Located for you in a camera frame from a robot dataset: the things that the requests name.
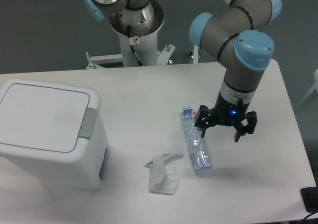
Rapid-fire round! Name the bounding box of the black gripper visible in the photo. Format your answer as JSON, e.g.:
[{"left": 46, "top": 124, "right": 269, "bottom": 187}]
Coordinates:
[{"left": 195, "top": 91, "right": 257, "bottom": 142}]

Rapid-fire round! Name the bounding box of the white push-button trash can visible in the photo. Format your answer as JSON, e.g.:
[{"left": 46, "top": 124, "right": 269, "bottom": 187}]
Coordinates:
[{"left": 0, "top": 78, "right": 109, "bottom": 189}]

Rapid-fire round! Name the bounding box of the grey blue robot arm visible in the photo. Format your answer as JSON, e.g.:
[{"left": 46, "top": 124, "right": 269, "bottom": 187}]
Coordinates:
[{"left": 82, "top": 0, "right": 282, "bottom": 141}]

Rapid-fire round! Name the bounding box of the clear plastic water bottle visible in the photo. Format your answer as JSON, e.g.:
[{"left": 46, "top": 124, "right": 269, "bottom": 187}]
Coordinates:
[{"left": 180, "top": 105, "right": 213, "bottom": 177}]

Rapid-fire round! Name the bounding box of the black device at edge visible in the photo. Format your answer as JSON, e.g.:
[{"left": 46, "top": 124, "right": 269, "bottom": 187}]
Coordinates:
[{"left": 300, "top": 187, "right": 318, "bottom": 213}]

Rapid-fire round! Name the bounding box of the white frame at right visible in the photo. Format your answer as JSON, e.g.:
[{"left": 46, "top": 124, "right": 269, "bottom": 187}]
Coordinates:
[{"left": 299, "top": 70, "right": 318, "bottom": 107}]

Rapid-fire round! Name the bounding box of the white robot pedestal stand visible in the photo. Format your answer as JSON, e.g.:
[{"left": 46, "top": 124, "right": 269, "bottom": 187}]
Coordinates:
[{"left": 86, "top": 0, "right": 175, "bottom": 69}]

